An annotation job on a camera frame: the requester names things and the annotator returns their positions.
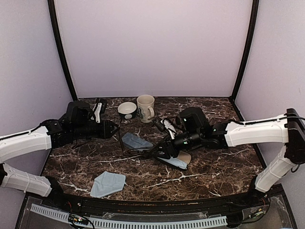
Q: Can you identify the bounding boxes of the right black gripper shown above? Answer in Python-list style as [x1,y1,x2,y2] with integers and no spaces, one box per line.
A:
[149,129,203,159]

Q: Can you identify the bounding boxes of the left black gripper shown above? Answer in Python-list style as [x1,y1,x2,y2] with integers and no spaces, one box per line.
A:
[72,120,121,140]

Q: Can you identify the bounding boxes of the small blue cleaning cloth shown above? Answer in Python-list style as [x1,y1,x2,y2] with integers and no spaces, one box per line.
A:
[157,157,187,170]

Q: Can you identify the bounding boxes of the black glasses case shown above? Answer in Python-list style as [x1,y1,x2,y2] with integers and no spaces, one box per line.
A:
[156,151,192,170]

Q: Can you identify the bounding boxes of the thick black-frame sunglasses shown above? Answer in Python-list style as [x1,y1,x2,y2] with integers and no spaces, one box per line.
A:
[118,118,152,157]

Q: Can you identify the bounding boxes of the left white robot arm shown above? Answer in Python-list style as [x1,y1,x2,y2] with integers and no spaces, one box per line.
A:
[0,115,119,208]

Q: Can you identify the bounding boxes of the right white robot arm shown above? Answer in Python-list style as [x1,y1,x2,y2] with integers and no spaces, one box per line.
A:
[152,107,305,207]

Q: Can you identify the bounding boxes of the white and teal bowl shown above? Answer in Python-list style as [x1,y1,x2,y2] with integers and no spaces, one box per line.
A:
[117,102,137,120]

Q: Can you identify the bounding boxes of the blue-grey glasses case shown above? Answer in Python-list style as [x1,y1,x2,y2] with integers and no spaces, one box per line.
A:
[122,133,153,150]

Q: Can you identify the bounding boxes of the cream seahorse mug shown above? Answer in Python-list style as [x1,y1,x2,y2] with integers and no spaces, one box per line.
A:
[137,94,155,123]

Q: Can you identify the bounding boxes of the large blue cleaning cloth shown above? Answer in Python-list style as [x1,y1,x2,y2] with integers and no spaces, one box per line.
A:
[90,171,126,198]

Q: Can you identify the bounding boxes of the green circuit board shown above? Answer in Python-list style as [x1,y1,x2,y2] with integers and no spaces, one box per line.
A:
[68,214,89,225]

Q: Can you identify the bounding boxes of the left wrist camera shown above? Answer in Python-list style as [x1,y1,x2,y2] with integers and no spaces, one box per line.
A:
[91,98,108,123]

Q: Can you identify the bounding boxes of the thin wire-frame sunglasses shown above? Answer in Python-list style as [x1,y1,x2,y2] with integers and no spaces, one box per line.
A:
[165,116,185,131]

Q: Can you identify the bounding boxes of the black right frame post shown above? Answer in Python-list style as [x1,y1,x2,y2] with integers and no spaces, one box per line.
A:
[229,0,259,103]

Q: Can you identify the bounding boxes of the black frame post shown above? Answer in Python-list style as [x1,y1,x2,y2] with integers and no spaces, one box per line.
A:
[47,0,78,101]
[229,0,259,103]

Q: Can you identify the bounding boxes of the white slotted cable duct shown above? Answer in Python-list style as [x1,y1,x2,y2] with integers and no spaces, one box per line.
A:
[30,204,227,229]

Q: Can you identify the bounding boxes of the black front table rail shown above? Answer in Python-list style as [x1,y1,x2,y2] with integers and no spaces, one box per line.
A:
[51,193,260,215]

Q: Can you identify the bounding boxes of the black left frame post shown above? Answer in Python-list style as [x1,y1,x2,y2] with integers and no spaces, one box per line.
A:
[47,0,78,101]

